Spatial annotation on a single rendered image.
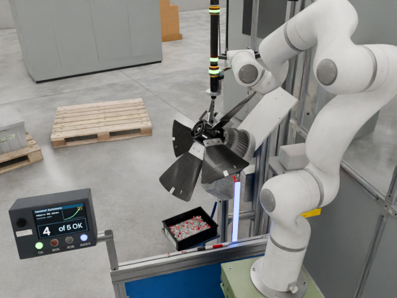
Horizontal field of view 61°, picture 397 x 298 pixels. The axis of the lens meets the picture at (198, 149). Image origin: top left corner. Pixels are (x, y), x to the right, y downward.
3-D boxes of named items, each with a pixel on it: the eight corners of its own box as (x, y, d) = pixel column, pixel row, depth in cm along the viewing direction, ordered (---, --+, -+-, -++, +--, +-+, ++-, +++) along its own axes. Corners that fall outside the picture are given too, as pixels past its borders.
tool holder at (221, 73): (215, 88, 160) (215, 67, 155) (227, 91, 156) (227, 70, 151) (202, 93, 154) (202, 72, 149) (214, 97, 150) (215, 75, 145)
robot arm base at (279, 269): (318, 290, 112) (333, 249, 103) (273, 312, 104) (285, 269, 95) (281, 251, 126) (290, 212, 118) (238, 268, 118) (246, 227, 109)
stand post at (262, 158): (251, 268, 248) (264, 125, 191) (256, 278, 240) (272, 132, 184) (246, 269, 247) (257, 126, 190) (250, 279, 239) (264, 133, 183)
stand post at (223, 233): (221, 274, 243) (224, 167, 198) (225, 284, 235) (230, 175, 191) (215, 275, 242) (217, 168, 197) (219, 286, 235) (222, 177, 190)
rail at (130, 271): (300, 239, 165) (303, 226, 161) (305, 245, 162) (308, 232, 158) (111, 277, 147) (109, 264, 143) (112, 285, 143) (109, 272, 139)
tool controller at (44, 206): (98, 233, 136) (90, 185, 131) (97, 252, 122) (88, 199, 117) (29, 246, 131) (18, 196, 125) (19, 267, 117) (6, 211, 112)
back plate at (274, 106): (195, 163, 218) (194, 162, 218) (266, 77, 202) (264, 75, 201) (220, 216, 173) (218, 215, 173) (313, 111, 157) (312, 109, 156)
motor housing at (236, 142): (217, 159, 198) (200, 148, 192) (243, 129, 192) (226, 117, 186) (230, 181, 178) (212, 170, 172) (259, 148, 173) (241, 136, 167)
